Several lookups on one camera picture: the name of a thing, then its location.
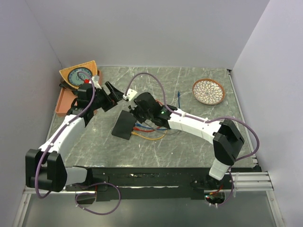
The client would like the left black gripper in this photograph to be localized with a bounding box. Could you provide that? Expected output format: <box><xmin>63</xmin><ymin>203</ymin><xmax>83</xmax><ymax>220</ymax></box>
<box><xmin>89</xmin><ymin>81</ymin><xmax>124</xmax><ymax>112</ymax></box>

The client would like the yellow ethernet cable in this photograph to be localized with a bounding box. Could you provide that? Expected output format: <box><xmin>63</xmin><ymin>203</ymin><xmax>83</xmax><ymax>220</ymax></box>
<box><xmin>132</xmin><ymin>132</ymin><xmax>168</xmax><ymax>141</ymax></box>

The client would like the black network switch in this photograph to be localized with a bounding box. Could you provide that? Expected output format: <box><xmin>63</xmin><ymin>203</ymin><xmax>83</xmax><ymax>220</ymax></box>
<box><xmin>111</xmin><ymin>110</ymin><xmax>137</xmax><ymax>140</ymax></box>

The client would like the blue ethernet cable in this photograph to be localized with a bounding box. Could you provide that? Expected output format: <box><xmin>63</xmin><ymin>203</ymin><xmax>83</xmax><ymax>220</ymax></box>
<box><xmin>134</xmin><ymin>91</ymin><xmax>182</xmax><ymax>128</ymax></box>

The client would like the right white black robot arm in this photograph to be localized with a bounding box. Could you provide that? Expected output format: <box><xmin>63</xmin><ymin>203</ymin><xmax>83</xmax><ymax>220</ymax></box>
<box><xmin>123</xmin><ymin>89</ymin><xmax>245</xmax><ymax>189</ymax></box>

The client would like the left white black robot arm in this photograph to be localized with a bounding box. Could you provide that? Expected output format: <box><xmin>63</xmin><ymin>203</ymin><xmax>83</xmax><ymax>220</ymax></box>
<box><xmin>25</xmin><ymin>82</ymin><xmax>124</xmax><ymax>192</ymax></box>

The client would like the orange woven basket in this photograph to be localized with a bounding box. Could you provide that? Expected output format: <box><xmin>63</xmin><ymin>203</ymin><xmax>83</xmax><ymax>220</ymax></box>
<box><xmin>59</xmin><ymin>61</ymin><xmax>98</xmax><ymax>89</ymax></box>

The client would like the blue green ceramic plate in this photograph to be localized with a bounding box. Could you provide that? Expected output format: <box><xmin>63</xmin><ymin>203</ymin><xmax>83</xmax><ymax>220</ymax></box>
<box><xmin>68</xmin><ymin>67</ymin><xmax>92</xmax><ymax>87</ymax></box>

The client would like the pink plastic tray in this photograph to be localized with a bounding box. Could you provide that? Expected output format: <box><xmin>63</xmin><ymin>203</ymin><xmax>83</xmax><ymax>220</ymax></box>
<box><xmin>55</xmin><ymin>70</ymin><xmax>102</xmax><ymax>117</ymax></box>

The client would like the dark bowl under basket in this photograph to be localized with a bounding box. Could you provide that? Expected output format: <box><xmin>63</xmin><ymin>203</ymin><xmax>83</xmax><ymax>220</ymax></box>
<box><xmin>59</xmin><ymin>79</ymin><xmax>78</xmax><ymax>96</ymax></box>

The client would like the floral patterned ceramic plate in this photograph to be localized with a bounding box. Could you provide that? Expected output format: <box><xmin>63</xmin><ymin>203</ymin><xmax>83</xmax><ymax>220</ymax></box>
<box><xmin>192</xmin><ymin>79</ymin><xmax>225</xmax><ymax>105</ymax></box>

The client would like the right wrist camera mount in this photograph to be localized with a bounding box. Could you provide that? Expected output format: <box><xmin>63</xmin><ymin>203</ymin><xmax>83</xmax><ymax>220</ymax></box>
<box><xmin>123</xmin><ymin>88</ymin><xmax>138</xmax><ymax>105</ymax></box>

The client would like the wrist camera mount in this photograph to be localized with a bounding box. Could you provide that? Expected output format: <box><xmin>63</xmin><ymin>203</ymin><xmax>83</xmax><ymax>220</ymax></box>
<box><xmin>123</xmin><ymin>88</ymin><xmax>138</xmax><ymax>105</ymax></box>
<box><xmin>84</xmin><ymin>75</ymin><xmax>102</xmax><ymax>89</ymax></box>

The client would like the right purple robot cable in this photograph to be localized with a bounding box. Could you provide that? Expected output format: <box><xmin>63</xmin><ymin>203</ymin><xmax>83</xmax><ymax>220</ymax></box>
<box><xmin>127</xmin><ymin>72</ymin><xmax>260</xmax><ymax>208</ymax></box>

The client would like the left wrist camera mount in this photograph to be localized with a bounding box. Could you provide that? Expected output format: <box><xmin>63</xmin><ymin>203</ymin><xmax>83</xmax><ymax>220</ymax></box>
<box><xmin>84</xmin><ymin>75</ymin><xmax>102</xmax><ymax>89</ymax></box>

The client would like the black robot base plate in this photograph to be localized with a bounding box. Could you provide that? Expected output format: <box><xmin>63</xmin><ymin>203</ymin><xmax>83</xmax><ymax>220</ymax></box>
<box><xmin>63</xmin><ymin>166</ymin><xmax>262</xmax><ymax>202</ymax></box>

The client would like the aluminium rail frame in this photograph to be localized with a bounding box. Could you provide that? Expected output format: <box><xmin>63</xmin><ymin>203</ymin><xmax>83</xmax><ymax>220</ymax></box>
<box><xmin>22</xmin><ymin>67</ymin><xmax>278</xmax><ymax>227</ymax></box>

